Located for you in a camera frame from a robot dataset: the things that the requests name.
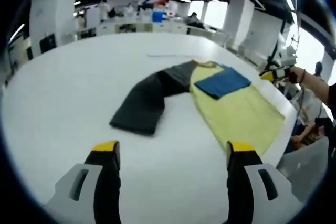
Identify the grey plastic chair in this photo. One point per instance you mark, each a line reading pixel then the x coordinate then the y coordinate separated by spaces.
pixel 304 166

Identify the white box appliance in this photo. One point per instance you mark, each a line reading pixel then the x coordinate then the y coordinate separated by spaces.
pixel 93 18

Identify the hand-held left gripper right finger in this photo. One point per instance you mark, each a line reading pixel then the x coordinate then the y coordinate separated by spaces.
pixel 239 174

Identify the person's right hand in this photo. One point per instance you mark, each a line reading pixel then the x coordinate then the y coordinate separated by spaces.
pixel 293 76

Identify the blue plastic bin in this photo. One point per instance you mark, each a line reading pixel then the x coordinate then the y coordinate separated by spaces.
pixel 157 16

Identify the wide white square pillar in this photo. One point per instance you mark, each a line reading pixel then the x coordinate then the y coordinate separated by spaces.
pixel 52 11

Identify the short ceiling light strip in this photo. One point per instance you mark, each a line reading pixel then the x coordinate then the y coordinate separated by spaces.
pixel 17 32

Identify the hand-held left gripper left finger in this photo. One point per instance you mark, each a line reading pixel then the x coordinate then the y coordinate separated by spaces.
pixel 107 171

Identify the yellow garment with dark sleeves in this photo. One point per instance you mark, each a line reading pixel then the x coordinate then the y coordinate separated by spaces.
pixel 236 108

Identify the black tripod stand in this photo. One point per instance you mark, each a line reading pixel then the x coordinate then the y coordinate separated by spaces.
pixel 273 53

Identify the narrow white square pillar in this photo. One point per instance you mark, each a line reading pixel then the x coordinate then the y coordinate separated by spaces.
pixel 239 22

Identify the white counter cabinet row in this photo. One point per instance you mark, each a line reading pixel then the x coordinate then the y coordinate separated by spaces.
pixel 157 28

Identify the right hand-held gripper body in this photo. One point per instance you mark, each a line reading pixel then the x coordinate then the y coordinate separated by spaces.
pixel 287 61

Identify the black cabinet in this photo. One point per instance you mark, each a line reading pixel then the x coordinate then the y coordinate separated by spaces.
pixel 47 43

